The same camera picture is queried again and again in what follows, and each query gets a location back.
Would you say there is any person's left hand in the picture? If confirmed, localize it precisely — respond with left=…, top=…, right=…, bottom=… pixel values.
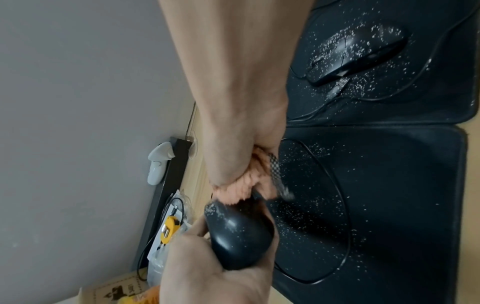
left=159, top=204, right=281, bottom=304

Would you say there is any person's right hand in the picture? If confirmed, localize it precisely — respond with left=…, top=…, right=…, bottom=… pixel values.
left=157, top=0, right=314, bottom=186

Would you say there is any black mouse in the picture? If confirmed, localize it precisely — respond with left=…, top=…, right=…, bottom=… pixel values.
left=305, top=25, right=410, bottom=88
left=204, top=194, right=276, bottom=271

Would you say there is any pink cleaning cloth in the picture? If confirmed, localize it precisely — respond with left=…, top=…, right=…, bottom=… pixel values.
left=209, top=143, right=297, bottom=206

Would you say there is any black mouse cable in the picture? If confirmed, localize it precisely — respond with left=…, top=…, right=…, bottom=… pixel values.
left=273, top=138, right=352, bottom=283
left=288, top=12, right=480, bottom=123

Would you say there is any black mouse pad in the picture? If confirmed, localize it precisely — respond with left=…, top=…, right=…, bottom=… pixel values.
left=286, top=0, right=480, bottom=127
left=269, top=124, right=470, bottom=304

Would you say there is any yellow tape measure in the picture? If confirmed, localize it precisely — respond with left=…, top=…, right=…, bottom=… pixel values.
left=159, top=216, right=183, bottom=246

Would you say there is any orange juice bottle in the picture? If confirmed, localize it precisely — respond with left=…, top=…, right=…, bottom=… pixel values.
left=130, top=292, right=162, bottom=304

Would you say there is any clear plastic bag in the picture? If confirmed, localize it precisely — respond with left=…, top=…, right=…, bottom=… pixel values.
left=146, top=189, right=196, bottom=286

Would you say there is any cardboard box with round logo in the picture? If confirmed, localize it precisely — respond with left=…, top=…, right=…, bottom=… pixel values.
left=78, top=266, right=162, bottom=304

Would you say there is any long black bar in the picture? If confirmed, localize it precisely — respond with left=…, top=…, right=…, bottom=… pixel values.
left=129, top=136, right=196, bottom=274

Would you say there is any white controller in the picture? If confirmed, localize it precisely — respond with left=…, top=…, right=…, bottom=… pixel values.
left=147, top=141, right=176, bottom=186

